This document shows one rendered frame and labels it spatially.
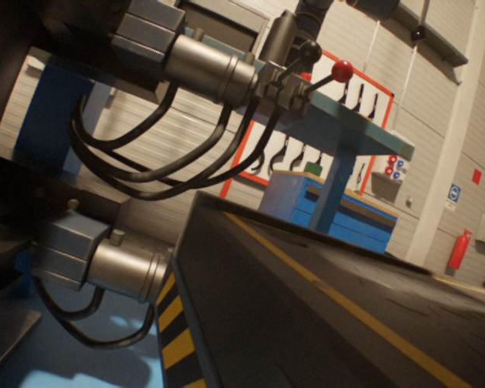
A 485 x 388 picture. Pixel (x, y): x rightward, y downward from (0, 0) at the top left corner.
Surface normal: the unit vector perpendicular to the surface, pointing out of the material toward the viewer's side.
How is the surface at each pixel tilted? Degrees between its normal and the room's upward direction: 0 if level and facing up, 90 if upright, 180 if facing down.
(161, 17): 90
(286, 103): 90
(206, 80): 124
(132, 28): 90
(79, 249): 90
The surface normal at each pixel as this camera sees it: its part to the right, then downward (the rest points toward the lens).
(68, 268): 0.21, 0.09
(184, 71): -0.08, 0.68
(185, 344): -0.86, -0.33
